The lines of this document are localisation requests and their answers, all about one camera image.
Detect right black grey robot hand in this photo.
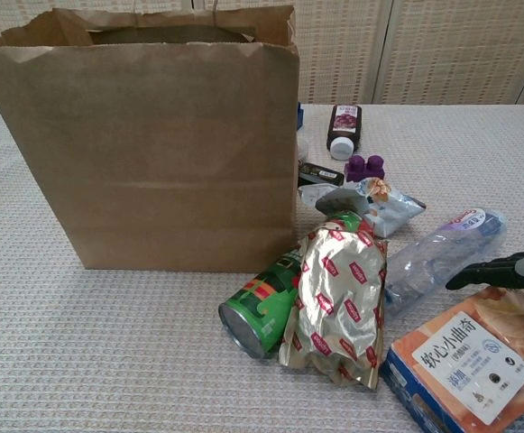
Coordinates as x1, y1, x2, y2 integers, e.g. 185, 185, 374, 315
445, 247, 524, 292

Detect clear plastic water bottle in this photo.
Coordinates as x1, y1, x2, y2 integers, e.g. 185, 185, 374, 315
381, 207, 509, 319

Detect blue orange cookie box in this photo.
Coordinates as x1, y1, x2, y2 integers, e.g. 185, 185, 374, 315
380, 288, 524, 433

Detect silver snack pouch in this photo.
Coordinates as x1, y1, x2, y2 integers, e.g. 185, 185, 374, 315
298, 177, 428, 239

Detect red silver snack packet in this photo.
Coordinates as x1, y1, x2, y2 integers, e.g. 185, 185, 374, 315
278, 220, 389, 392

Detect green chips can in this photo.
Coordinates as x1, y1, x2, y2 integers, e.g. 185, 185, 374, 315
217, 210, 375, 361

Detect dark grape juice bottle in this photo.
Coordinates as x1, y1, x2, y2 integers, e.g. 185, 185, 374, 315
326, 104, 363, 161

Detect brown paper bag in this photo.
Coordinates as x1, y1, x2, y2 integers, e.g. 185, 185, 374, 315
0, 0, 301, 274

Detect purple building block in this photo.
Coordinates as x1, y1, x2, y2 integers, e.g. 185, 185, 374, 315
344, 153, 388, 184

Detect small black device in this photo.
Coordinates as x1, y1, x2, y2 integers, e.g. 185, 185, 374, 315
298, 161, 346, 190

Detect bamboo folding screen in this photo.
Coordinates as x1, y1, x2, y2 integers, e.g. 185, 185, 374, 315
0, 0, 524, 106

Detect white woven tablecloth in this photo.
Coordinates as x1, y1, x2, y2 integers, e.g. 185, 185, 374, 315
0, 102, 524, 433

